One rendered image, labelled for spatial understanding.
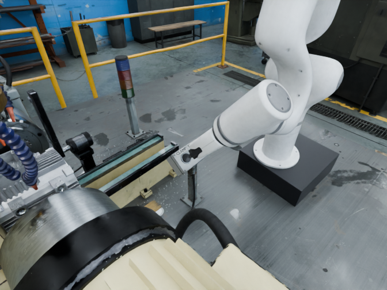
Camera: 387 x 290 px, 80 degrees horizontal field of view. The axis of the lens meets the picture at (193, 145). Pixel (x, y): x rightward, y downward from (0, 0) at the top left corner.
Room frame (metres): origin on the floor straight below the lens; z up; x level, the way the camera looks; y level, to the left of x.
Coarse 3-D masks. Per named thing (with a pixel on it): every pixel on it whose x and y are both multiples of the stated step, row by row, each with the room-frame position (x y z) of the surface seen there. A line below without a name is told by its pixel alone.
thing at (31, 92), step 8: (32, 96) 0.62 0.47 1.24; (40, 104) 0.63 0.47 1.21; (40, 112) 0.62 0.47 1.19; (40, 120) 0.64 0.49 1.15; (48, 120) 0.63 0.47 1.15; (48, 128) 0.63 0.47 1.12; (48, 136) 0.63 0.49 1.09; (56, 136) 0.63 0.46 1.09; (56, 144) 0.63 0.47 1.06; (64, 152) 0.64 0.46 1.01
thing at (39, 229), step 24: (72, 192) 0.33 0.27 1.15; (96, 192) 0.36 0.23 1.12; (24, 216) 0.27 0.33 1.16; (48, 216) 0.27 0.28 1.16; (72, 216) 0.27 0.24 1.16; (96, 216) 0.27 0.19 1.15; (24, 240) 0.23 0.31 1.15; (48, 240) 0.22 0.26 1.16; (0, 264) 0.22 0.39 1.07; (24, 264) 0.19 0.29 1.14
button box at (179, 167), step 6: (180, 150) 0.56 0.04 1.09; (186, 150) 0.57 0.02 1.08; (174, 156) 0.54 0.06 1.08; (180, 156) 0.55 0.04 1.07; (168, 162) 0.55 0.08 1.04; (174, 162) 0.53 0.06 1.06; (180, 162) 0.53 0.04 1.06; (192, 162) 0.54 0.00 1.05; (198, 162) 0.55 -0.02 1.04; (174, 168) 0.53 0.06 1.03; (180, 168) 0.51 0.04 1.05; (186, 168) 0.52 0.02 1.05; (180, 174) 0.52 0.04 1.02
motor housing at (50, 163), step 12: (36, 156) 0.51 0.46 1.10; (48, 156) 0.51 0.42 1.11; (60, 156) 0.51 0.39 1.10; (48, 168) 0.47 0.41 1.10; (60, 168) 0.48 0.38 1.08; (48, 180) 0.44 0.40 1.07; (72, 180) 0.46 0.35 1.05; (24, 192) 0.40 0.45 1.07; (36, 192) 0.41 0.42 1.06; (48, 192) 0.41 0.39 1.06; (36, 204) 0.39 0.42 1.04; (0, 216) 0.34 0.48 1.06; (12, 216) 0.34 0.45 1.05
